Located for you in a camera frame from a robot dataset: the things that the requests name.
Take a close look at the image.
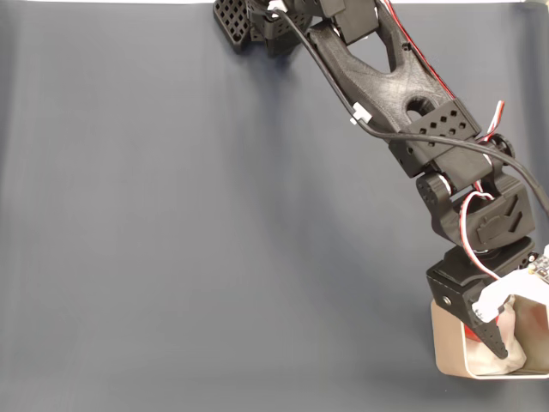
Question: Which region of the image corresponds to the camera circuit board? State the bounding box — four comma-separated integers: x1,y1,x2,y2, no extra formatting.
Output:
528,252,549,284

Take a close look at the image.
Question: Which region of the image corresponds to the red white black servo wire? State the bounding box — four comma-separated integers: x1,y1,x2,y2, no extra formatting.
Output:
461,191,503,282
379,0,508,145

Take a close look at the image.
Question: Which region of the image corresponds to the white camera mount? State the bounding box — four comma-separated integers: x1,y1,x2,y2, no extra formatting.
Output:
471,270,549,323

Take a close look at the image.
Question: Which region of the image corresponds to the white crumpled paper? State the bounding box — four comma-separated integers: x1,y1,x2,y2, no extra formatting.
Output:
465,302,528,377

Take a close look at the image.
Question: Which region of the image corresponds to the red cube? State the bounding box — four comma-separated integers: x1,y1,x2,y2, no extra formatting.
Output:
465,316,502,343

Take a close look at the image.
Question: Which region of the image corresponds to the beige metal box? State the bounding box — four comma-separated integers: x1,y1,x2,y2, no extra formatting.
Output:
430,300,549,380

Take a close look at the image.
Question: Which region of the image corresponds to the dark blue table mat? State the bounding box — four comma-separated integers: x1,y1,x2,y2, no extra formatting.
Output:
0,3,549,412

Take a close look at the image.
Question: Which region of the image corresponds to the white cable clip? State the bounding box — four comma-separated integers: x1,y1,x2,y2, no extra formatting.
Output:
349,101,373,126

